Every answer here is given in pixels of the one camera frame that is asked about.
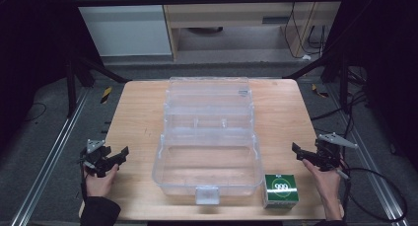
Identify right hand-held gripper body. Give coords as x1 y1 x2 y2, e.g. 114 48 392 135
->
314 131 359 173

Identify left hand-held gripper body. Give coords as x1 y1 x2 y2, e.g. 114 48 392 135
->
79 139 114 179

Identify green cardboard box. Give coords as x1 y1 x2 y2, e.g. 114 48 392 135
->
261 173 301 210

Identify clear plastic storage box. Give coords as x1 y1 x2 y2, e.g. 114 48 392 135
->
151 75 264 206

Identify person's left hand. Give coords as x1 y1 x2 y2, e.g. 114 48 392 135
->
83 162 119 198

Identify person's right hand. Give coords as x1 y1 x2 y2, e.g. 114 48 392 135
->
301 158 345 204

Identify yellow black tape strip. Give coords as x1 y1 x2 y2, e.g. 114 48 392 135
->
311 83 329 100
100 86 113 105

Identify black metal stand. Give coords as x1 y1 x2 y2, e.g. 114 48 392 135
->
282 49 350 113
64 52 132 119

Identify white cabinet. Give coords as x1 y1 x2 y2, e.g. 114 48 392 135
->
69 0 174 58

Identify light wooden desk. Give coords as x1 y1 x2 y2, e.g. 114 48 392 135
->
159 0 343 61

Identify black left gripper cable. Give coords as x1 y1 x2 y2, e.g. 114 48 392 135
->
79 160 89 201

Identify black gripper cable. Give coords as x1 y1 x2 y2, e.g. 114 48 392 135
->
335 167 409 223
79 160 89 201

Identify black floor cables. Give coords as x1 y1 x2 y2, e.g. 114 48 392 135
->
310 67 371 138

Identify aluminium floor rail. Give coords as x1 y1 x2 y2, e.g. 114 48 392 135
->
9 87 92 226
323 84 412 226

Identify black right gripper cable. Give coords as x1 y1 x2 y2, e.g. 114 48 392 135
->
335 167 409 223

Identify thin black floor cable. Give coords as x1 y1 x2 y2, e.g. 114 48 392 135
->
23 102 47 123

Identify black hanging cables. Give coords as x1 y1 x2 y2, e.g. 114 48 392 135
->
283 0 329 60

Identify black metal frame bar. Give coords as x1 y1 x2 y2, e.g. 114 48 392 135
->
65 0 349 8

